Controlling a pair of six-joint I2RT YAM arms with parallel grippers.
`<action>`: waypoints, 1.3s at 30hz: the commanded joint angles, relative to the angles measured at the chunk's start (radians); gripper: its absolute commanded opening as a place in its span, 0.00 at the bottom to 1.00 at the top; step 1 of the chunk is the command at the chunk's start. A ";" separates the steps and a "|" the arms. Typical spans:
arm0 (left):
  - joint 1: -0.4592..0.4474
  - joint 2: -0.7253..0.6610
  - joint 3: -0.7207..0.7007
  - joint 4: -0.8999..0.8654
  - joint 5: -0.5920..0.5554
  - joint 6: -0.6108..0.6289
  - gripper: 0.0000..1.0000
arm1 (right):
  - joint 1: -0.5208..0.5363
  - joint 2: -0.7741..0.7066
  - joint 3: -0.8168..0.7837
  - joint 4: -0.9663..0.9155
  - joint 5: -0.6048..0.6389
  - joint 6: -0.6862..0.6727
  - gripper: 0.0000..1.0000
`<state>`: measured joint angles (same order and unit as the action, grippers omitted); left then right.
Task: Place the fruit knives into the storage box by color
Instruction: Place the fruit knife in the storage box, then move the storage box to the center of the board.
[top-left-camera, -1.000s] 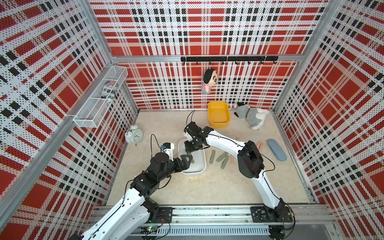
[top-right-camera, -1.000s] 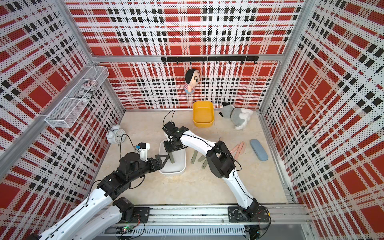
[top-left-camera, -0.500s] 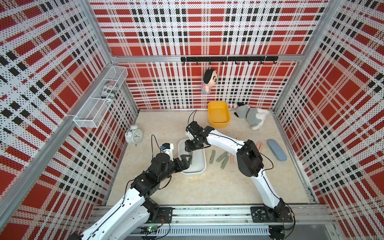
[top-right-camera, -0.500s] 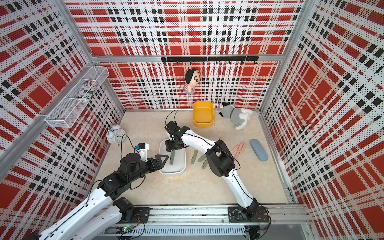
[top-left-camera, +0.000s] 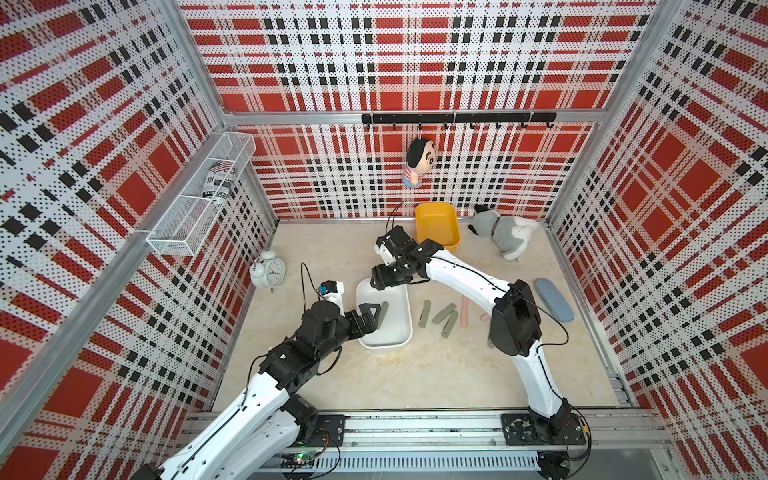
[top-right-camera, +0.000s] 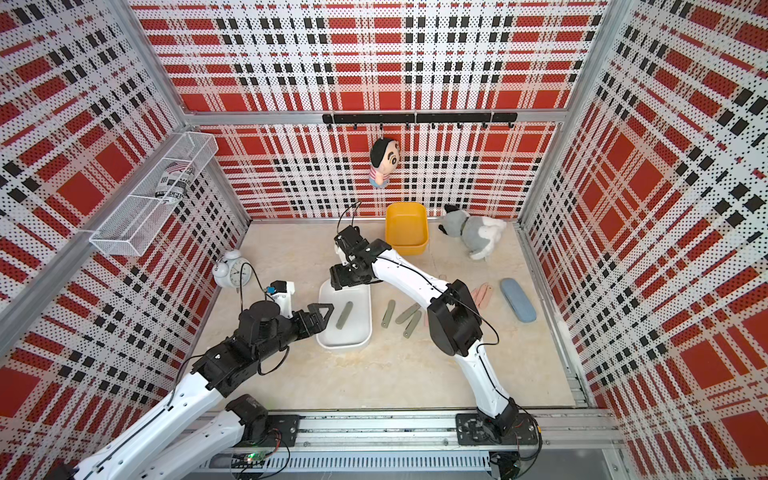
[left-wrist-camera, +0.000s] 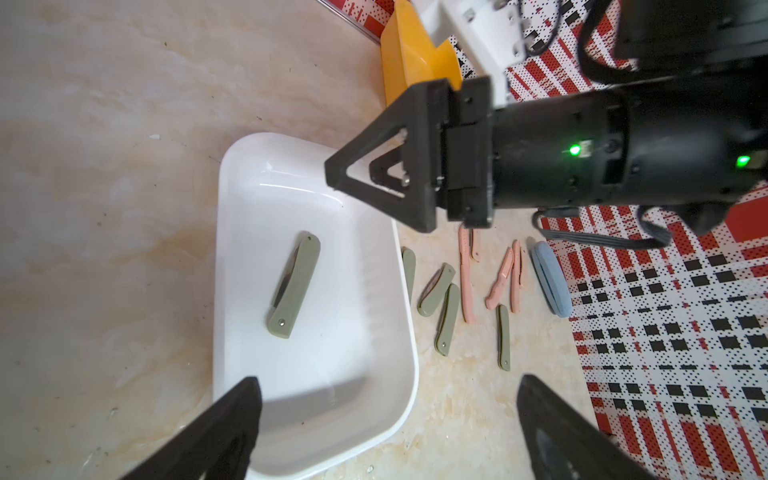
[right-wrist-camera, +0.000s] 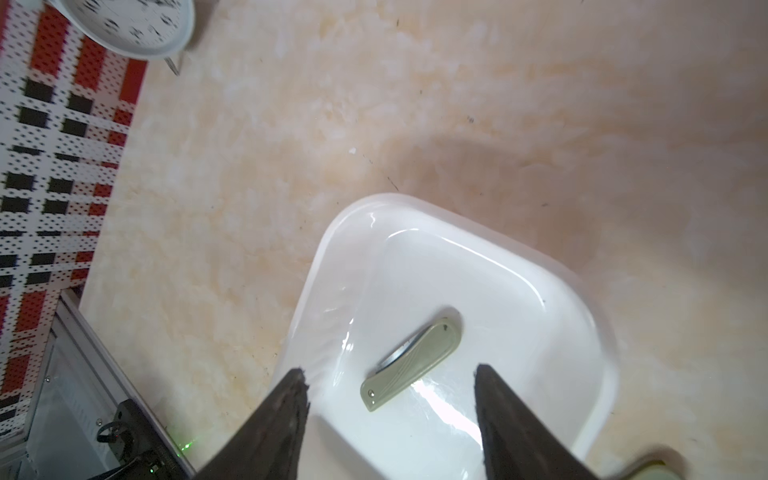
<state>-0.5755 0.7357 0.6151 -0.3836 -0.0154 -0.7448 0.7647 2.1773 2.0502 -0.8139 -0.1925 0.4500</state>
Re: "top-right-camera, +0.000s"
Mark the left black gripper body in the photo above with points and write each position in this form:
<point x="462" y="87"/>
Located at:
<point x="293" y="329"/>

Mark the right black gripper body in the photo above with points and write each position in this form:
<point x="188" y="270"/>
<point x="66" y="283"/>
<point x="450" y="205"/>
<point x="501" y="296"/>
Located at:
<point x="350" y="273"/>

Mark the white storage box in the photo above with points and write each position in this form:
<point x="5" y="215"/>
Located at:
<point x="350" y="325"/>

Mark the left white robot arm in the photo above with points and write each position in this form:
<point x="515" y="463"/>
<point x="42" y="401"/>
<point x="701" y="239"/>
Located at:
<point x="154" y="446"/>

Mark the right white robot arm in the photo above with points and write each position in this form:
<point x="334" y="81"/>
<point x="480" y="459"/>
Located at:
<point x="454" y="322"/>

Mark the yellow storage box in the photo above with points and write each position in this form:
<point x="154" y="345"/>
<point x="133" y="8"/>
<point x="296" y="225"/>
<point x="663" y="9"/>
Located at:
<point x="406" y="228"/>

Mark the white alarm clock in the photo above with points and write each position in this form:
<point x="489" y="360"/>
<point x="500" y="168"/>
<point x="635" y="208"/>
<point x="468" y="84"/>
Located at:
<point x="232" y="271"/>

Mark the cartoon boy doll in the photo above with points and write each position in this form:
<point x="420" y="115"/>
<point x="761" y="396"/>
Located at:
<point x="385" y="157"/>

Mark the grey plush dog toy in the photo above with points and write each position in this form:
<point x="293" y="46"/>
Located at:
<point x="479" y="234"/>

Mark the striped can in basket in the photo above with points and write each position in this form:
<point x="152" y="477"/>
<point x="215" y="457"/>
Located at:
<point x="173" y="183"/>

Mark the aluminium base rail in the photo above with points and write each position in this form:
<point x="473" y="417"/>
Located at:
<point x="541" y="444"/>

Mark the black hook rail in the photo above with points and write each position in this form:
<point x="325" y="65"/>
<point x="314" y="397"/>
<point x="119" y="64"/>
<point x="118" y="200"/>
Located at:
<point x="381" y="119"/>

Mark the white wire wall basket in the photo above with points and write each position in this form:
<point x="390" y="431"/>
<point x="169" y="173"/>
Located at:
<point x="137" y="219"/>

